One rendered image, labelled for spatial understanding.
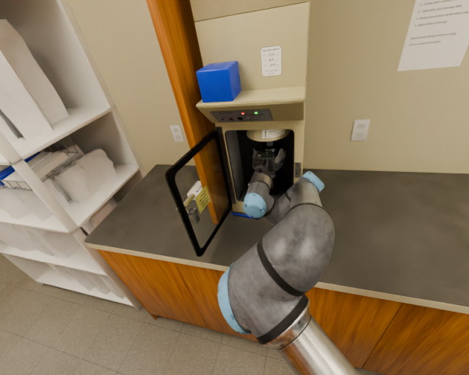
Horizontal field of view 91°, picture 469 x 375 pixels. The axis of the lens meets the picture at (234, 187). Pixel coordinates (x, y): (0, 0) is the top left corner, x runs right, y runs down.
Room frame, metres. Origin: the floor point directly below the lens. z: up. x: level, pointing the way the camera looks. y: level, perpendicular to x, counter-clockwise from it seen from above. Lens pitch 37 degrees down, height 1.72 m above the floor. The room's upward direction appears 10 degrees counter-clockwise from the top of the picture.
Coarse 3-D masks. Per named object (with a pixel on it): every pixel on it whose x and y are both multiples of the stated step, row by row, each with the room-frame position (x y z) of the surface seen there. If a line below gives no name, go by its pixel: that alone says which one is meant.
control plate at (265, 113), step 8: (216, 112) 0.73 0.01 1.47; (224, 112) 0.72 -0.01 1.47; (232, 112) 0.72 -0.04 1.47; (240, 112) 0.71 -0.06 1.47; (248, 112) 0.70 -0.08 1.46; (264, 112) 0.68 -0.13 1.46; (224, 120) 0.77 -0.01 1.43; (248, 120) 0.74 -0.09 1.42; (256, 120) 0.73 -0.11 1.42; (264, 120) 0.73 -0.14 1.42; (272, 120) 0.72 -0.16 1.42
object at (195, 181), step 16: (208, 144) 0.75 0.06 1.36; (192, 160) 0.66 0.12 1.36; (208, 160) 0.73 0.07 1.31; (176, 176) 0.58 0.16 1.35; (192, 176) 0.64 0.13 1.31; (208, 176) 0.71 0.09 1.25; (192, 192) 0.62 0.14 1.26; (208, 192) 0.69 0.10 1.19; (224, 192) 0.78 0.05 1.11; (192, 208) 0.60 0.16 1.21; (208, 208) 0.67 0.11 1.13; (224, 208) 0.75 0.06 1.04; (192, 224) 0.58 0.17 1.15; (208, 224) 0.65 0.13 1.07
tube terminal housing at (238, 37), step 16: (224, 16) 0.80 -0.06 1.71; (240, 16) 0.78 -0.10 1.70; (256, 16) 0.76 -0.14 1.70; (272, 16) 0.75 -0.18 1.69; (288, 16) 0.73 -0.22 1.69; (304, 16) 0.72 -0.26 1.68; (208, 32) 0.82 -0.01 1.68; (224, 32) 0.80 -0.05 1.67; (240, 32) 0.78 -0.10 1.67; (256, 32) 0.77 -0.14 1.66; (272, 32) 0.75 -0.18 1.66; (288, 32) 0.73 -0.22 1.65; (304, 32) 0.72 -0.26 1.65; (208, 48) 0.82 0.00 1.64; (224, 48) 0.80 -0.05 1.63; (240, 48) 0.78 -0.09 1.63; (256, 48) 0.77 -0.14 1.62; (288, 48) 0.73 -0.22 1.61; (304, 48) 0.72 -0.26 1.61; (240, 64) 0.79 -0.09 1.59; (256, 64) 0.77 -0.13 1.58; (288, 64) 0.73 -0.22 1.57; (304, 64) 0.72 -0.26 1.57; (240, 80) 0.79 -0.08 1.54; (256, 80) 0.77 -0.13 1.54; (272, 80) 0.75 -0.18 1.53; (288, 80) 0.73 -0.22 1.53; (304, 80) 0.71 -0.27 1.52; (304, 112) 0.78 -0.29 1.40; (224, 128) 0.82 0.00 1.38; (240, 128) 0.80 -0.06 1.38; (256, 128) 0.77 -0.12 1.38; (272, 128) 0.75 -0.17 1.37; (288, 128) 0.73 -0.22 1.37; (240, 208) 0.82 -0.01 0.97
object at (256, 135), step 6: (246, 132) 0.87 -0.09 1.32; (252, 132) 0.82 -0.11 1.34; (258, 132) 0.80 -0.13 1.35; (264, 132) 0.79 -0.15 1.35; (270, 132) 0.78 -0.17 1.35; (276, 132) 0.78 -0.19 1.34; (282, 132) 0.79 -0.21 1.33; (288, 132) 0.80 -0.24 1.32; (252, 138) 0.81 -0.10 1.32; (258, 138) 0.79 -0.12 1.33; (264, 138) 0.78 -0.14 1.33; (270, 138) 0.77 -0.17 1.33; (276, 138) 0.77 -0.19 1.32
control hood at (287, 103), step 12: (240, 96) 0.73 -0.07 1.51; (252, 96) 0.70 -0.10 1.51; (264, 96) 0.68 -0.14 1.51; (276, 96) 0.66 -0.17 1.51; (288, 96) 0.64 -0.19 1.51; (300, 96) 0.63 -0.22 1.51; (204, 108) 0.72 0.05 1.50; (216, 108) 0.71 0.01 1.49; (228, 108) 0.70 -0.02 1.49; (240, 108) 0.69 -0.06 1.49; (252, 108) 0.68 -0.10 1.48; (264, 108) 0.67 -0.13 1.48; (276, 108) 0.65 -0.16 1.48; (288, 108) 0.64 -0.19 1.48; (300, 108) 0.63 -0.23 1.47; (216, 120) 0.78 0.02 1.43; (276, 120) 0.72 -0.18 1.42; (288, 120) 0.70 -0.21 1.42; (300, 120) 0.69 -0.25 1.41
